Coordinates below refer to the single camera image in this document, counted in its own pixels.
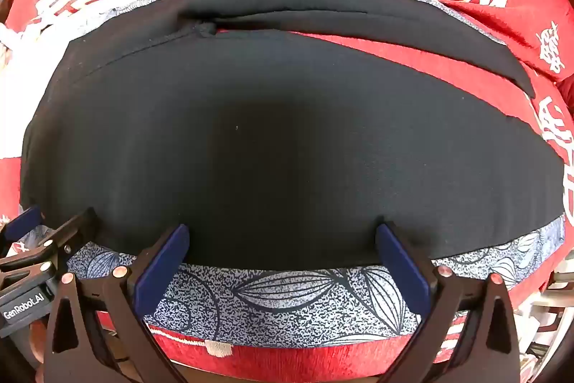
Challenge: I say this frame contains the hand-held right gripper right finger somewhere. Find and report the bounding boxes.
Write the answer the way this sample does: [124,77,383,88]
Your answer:
[375,222,522,383]

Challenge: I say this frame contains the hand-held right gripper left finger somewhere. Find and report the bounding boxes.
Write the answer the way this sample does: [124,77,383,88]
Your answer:
[44,224,191,383]

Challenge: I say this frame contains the blue white leaf patterned cloth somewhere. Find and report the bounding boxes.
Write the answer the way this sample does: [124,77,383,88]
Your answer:
[18,0,568,350]

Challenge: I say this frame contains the white furniture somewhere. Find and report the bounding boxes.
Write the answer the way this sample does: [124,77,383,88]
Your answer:
[531,268,574,312]

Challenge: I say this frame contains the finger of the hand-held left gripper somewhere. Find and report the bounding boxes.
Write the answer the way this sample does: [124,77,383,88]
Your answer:
[0,206,44,250]
[38,207,99,272]

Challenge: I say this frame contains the red printed sofa seat cover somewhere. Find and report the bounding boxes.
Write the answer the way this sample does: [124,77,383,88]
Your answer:
[0,19,574,381]

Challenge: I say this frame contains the black pants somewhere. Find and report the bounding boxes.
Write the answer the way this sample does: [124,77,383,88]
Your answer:
[20,0,566,271]

